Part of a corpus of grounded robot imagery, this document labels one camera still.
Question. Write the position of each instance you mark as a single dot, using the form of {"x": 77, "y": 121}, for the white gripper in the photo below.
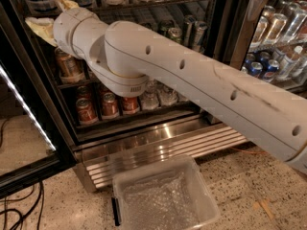
{"x": 62, "y": 27}

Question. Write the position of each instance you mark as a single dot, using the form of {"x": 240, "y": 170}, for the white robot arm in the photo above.
{"x": 124, "y": 56}

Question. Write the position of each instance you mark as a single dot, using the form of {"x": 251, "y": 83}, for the gold can front left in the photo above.
{"x": 70, "y": 70}

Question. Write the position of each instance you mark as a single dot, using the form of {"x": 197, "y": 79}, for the red can front left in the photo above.
{"x": 86, "y": 112}

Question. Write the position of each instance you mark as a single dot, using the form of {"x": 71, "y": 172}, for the red can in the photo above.
{"x": 109, "y": 106}
{"x": 129, "y": 105}
{"x": 86, "y": 112}

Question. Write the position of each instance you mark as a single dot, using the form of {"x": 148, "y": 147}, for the red can front middle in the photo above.
{"x": 109, "y": 106}

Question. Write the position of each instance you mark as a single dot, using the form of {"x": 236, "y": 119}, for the red can front right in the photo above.
{"x": 129, "y": 105}

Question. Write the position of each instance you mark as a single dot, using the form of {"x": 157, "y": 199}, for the green can front right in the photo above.
{"x": 175, "y": 34}

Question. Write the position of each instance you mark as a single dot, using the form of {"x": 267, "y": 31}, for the open glass fridge door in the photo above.
{"x": 32, "y": 149}

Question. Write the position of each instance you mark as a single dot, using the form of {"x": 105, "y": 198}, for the closed right fridge door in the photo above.
{"x": 240, "y": 26}

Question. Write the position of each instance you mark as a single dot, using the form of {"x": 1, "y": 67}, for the water bottle left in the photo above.
{"x": 149, "y": 99}

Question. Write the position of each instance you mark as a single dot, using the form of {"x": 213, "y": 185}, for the water bottle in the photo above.
{"x": 149, "y": 99}
{"x": 167, "y": 96}

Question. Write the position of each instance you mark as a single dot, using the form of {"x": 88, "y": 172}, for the water bottle middle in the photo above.
{"x": 167, "y": 96}

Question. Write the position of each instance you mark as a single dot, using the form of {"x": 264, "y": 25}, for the clear plastic bin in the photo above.
{"x": 165, "y": 195}

